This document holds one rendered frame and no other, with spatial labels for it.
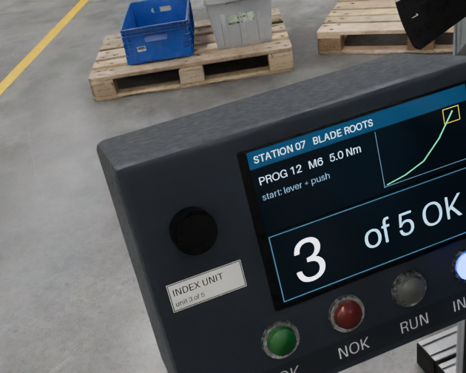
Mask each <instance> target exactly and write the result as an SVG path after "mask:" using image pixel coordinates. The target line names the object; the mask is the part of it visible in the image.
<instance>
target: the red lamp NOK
mask: <svg viewBox="0 0 466 373"><path fill-rule="evenodd" d="M364 315H365V308H364V306H363V303H362V301H361V300H360V299H359V298H358V297H356V296H354V295H343V296H341V297H339V298H337V299H336V300H335V301H334V302H333V303H332V304H331V307H330V309H329V311H328V321H329V323H330V324H331V326H332V327H333V328H334V329H336V330H337V331H339V332H350V331H352V330H354V329H355V328H357V327H358V326H359V325H360V324H361V322H362V320H363V318H364Z"/></svg>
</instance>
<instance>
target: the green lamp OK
mask: <svg viewBox="0 0 466 373"><path fill-rule="evenodd" d="M299 342H300V334H299V332H298V330H297V327H296V326H295V325H294V324H293V323H292V322H289V321H287V320H279V321H276V322H274V323H272V324H271V325H269V326H268V327H267V328H266V330H265V331H264V333H263V336H262V339H261V345H262V348H263V351H264V352H265V353H266V354H267V355H268V356H270V357H273V358H275V359H283V358H285V357H288V356H289V355H291V354H292V353H293V352H294V351H295V350H296V348H297V347H298V344H299Z"/></svg>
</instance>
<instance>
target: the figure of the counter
mask: <svg viewBox="0 0 466 373"><path fill-rule="evenodd" d="M266 239H267V242H268V245H269V251H270V254H271V259H272V263H273V267H274V272H275V275H276V279H277V284H278V288H279V291H280V297H281V300H282V303H283V304H286V303H289V302H292V301H293V300H296V299H299V298H302V297H305V296H306V295H310V294H312V293H315V292H318V291H320V290H322V289H326V288H328V287H330V286H333V285H336V284H338V283H341V282H343V281H346V280H349V276H348V270H347V266H346V262H345V255H344V252H343V247H342V241H341V237H340V230H339V227H338V223H337V216H336V212H332V213H330V214H328V215H324V216H322V217H319V218H316V219H314V220H311V221H307V222H305V223H303V224H299V225H296V226H293V227H291V228H288V229H284V230H282V231H280V232H276V233H274V234H271V235H268V236H266Z"/></svg>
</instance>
